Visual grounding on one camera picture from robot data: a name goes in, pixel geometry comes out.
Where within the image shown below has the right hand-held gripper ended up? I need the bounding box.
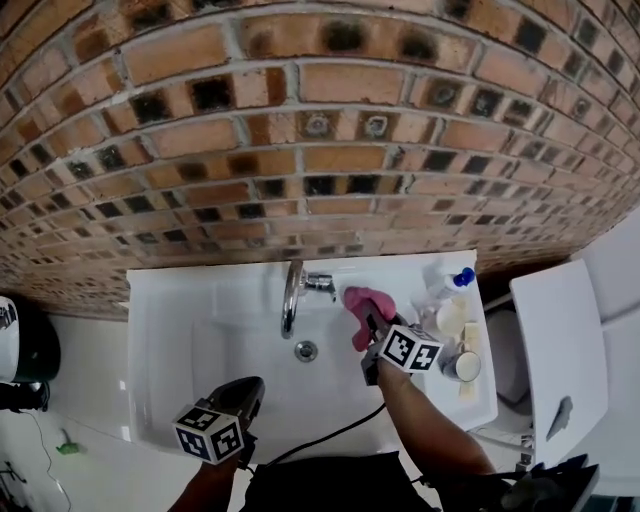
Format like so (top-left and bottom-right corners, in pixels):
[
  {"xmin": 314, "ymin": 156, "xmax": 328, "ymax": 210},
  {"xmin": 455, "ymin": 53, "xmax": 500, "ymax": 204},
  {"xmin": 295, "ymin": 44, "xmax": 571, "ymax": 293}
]
[{"xmin": 360, "ymin": 297, "xmax": 446, "ymax": 387}]

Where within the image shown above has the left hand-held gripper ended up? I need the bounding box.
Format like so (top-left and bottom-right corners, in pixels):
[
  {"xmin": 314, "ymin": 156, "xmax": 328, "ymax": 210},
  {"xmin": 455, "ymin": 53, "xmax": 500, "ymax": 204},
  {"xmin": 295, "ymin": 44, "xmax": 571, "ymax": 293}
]
[{"xmin": 171, "ymin": 375, "xmax": 267, "ymax": 467}]

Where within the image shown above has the pink cloth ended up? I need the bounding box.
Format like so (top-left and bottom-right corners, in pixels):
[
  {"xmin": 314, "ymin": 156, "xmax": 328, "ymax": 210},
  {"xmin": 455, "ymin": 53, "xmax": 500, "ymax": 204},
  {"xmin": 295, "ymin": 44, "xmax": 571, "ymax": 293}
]
[{"xmin": 343, "ymin": 285, "xmax": 397, "ymax": 353}]

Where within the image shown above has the chrome sink faucet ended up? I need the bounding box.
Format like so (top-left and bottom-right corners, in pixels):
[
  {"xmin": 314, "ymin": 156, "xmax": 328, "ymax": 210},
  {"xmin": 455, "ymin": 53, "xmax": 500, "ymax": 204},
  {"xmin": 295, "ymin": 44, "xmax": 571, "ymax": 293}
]
[{"xmin": 280, "ymin": 258, "xmax": 339, "ymax": 341}]

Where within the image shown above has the person's right forearm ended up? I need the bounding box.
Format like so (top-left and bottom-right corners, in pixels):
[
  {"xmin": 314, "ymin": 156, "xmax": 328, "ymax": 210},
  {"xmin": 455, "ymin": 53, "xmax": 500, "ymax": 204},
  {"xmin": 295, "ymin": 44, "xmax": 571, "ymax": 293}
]
[{"xmin": 374, "ymin": 357, "xmax": 497, "ymax": 477}]

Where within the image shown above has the person's left forearm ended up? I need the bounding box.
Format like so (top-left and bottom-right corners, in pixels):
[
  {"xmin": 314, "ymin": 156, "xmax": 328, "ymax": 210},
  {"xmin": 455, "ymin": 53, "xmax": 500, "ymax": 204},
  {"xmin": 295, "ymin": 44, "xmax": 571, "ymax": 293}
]
[{"xmin": 166, "ymin": 452, "xmax": 242, "ymax": 512}]

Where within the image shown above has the white ceramic sink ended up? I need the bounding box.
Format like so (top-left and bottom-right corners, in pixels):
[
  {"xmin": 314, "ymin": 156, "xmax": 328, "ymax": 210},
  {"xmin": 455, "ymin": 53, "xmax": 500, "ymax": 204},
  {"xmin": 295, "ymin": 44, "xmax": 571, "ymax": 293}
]
[{"xmin": 125, "ymin": 250, "xmax": 499, "ymax": 458}]

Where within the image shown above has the white bottle with blue cap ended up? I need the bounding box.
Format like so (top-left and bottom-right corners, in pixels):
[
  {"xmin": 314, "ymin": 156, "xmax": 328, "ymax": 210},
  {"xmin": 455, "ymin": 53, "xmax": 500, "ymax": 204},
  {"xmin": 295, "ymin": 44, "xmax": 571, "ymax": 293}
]
[{"xmin": 424, "ymin": 266, "xmax": 477, "ymax": 307}]

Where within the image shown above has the pale yellow soap bar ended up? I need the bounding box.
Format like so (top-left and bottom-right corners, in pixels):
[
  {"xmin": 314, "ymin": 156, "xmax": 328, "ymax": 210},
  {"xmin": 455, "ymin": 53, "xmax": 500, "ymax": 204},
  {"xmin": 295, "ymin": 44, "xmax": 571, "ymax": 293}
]
[{"xmin": 461, "ymin": 321, "xmax": 483, "ymax": 352}]

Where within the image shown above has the grey cup with white lid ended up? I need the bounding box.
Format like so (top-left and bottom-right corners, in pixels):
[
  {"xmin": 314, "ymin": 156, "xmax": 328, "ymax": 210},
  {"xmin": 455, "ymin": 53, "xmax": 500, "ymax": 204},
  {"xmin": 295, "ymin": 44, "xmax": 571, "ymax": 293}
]
[{"xmin": 439, "ymin": 349, "xmax": 483, "ymax": 385}]

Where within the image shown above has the person's black clothing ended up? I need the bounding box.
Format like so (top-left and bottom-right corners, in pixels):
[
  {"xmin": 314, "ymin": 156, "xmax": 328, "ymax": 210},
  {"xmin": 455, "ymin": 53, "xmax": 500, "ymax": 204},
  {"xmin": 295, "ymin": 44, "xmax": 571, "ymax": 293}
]
[{"xmin": 243, "ymin": 449, "xmax": 443, "ymax": 512}]

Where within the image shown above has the small green object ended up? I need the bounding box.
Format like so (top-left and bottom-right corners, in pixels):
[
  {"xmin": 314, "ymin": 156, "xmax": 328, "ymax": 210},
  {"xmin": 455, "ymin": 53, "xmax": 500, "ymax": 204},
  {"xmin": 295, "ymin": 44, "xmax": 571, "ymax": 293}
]
[{"xmin": 55, "ymin": 428, "xmax": 82, "ymax": 456}]

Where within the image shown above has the white toilet tank lid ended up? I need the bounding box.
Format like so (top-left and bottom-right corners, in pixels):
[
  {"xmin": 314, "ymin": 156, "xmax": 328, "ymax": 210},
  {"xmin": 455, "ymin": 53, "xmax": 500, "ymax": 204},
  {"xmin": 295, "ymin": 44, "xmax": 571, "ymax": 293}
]
[{"xmin": 509, "ymin": 258, "xmax": 610, "ymax": 467}]

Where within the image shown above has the white and dark green bin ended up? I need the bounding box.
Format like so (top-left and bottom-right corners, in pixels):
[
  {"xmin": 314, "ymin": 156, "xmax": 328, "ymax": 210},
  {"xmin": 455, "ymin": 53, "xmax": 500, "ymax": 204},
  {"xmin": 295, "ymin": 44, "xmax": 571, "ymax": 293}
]
[{"xmin": 0, "ymin": 294, "xmax": 62, "ymax": 385}]

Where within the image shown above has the small grey object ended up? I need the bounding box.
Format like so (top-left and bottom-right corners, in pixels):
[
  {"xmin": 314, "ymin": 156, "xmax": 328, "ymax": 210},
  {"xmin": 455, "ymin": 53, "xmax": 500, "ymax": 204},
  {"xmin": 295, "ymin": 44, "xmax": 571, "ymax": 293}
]
[{"xmin": 545, "ymin": 395, "xmax": 574, "ymax": 442}]

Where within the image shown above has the black bag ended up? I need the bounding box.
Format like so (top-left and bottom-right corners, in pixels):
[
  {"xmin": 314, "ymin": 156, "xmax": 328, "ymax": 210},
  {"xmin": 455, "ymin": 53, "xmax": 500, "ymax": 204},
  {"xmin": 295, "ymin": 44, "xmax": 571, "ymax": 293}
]
[{"xmin": 492, "ymin": 452, "xmax": 602, "ymax": 512}]

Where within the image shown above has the black cable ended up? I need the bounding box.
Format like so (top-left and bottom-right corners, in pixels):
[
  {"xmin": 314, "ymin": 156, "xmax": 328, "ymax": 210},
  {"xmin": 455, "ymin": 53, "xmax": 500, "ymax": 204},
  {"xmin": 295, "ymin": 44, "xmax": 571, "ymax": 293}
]
[{"xmin": 238, "ymin": 401, "xmax": 389, "ymax": 472}]

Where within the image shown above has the thin floor cable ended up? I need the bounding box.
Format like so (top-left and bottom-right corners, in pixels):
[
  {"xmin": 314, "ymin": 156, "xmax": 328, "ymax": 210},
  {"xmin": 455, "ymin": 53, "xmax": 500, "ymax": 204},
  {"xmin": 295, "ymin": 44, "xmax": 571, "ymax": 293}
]
[{"xmin": 28, "ymin": 409, "xmax": 74, "ymax": 512}]

